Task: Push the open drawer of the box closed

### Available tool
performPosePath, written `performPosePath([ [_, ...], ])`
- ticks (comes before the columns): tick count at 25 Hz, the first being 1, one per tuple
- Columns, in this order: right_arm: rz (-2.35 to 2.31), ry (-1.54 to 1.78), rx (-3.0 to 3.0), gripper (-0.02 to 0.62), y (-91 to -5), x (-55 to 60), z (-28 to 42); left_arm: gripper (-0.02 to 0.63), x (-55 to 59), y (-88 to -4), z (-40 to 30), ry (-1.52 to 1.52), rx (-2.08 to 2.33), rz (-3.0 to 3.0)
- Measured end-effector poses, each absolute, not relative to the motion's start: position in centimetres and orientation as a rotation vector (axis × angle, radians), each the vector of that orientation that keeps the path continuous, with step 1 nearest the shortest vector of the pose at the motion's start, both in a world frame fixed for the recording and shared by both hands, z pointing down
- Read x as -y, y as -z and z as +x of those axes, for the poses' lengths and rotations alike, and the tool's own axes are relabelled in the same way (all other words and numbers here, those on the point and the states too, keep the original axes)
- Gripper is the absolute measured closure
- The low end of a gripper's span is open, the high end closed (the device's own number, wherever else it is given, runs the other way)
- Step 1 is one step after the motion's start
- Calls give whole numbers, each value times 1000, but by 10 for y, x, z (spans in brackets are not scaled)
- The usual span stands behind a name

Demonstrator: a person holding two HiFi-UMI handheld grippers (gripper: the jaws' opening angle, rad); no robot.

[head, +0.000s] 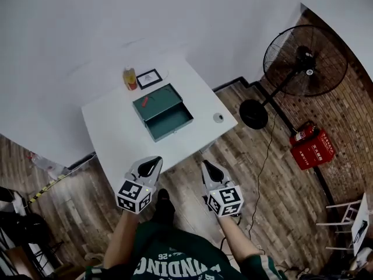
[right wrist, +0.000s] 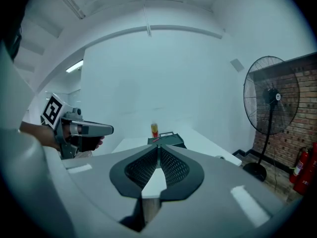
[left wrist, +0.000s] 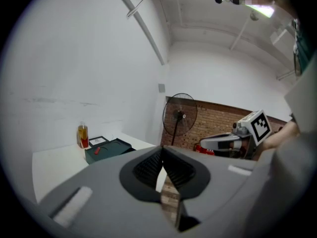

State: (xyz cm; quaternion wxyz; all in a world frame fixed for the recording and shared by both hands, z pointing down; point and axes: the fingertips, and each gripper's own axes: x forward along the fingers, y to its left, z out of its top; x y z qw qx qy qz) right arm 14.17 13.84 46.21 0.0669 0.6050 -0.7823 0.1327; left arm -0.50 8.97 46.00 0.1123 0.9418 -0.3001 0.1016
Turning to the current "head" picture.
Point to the person's black shoe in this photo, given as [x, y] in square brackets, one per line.
[165, 206]

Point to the black equipment stand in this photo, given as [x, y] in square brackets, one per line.
[26, 232]

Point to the person's green printed shirt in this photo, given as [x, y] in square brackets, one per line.
[180, 255]

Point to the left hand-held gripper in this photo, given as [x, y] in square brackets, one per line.
[132, 195]

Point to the small grey round device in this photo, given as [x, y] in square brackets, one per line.
[218, 118]

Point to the black framed picture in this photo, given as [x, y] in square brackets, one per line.
[149, 78]

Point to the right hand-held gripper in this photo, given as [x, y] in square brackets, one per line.
[225, 201]

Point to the red fire extinguisher box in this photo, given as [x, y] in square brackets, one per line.
[313, 153]

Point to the green metal box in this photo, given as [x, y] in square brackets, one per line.
[160, 99]

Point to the yellow and black striped tape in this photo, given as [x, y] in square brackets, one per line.
[46, 188]

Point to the green drawer of box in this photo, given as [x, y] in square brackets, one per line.
[169, 121]

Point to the person's right forearm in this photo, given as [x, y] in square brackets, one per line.
[237, 238]

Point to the white board with black print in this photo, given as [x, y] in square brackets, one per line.
[360, 223]

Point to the black standing fan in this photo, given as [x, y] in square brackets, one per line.
[306, 60]

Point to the red fire extinguisher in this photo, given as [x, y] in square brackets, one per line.
[301, 134]

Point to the person's left forearm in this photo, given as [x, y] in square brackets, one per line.
[121, 238]

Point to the clear plastic sheet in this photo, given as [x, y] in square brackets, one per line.
[43, 163]

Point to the small red tag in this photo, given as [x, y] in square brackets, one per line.
[145, 101]

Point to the bottle of yellow liquid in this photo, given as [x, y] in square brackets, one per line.
[130, 79]

